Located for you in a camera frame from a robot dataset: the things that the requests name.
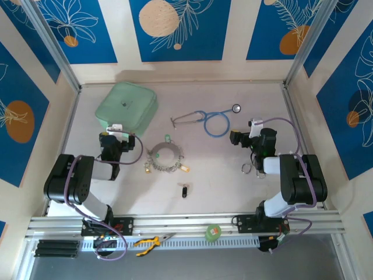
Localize blue stethoscope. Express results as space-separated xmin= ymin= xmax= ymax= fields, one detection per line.
xmin=170 ymin=104 xmax=242 ymax=137

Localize mint green zip case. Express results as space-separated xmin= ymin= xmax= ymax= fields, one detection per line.
xmin=95 ymin=82 xmax=159 ymax=139

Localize green tape roll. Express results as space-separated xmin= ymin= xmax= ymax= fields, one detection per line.
xmin=205 ymin=223 xmax=222 ymax=243

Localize yellow black pliers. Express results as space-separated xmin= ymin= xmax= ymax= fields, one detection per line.
xmin=133 ymin=232 xmax=177 ymax=257

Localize black ribbed block stack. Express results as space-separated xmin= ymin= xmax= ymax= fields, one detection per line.
xmin=34 ymin=239 xmax=80 ymax=259

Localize grey metal shelf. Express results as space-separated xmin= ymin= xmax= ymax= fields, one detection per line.
xmin=27 ymin=234 xmax=347 ymax=280

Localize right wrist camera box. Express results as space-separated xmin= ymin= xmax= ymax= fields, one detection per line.
xmin=248 ymin=118 xmax=265 ymax=138

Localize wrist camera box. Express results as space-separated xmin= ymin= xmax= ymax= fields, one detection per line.
xmin=248 ymin=118 xmax=265 ymax=138
xmin=106 ymin=124 xmax=131 ymax=139

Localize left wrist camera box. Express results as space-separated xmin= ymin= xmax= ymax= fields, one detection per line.
xmin=106 ymin=124 xmax=131 ymax=139

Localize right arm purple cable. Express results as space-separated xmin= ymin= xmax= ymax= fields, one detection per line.
xmin=256 ymin=117 xmax=318 ymax=254

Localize aluminium table side rail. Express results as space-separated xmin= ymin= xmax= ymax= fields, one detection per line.
xmin=43 ymin=87 xmax=82 ymax=216
xmin=281 ymin=84 xmax=326 ymax=211

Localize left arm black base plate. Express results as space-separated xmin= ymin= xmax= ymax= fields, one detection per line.
xmin=80 ymin=216 xmax=135 ymax=236

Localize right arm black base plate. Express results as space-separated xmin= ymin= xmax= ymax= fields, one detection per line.
xmin=235 ymin=214 xmax=291 ymax=234

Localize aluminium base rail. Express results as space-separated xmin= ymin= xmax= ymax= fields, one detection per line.
xmin=24 ymin=210 xmax=346 ymax=240

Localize aluminium frame post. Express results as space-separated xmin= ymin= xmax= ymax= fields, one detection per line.
xmin=20 ymin=0 xmax=82 ymax=93
xmin=283 ymin=0 xmax=343 ymax=88

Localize grey slotted cable duct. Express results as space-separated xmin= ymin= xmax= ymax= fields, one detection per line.
xmin=81 ymin=235 xmax=261 ymax=251

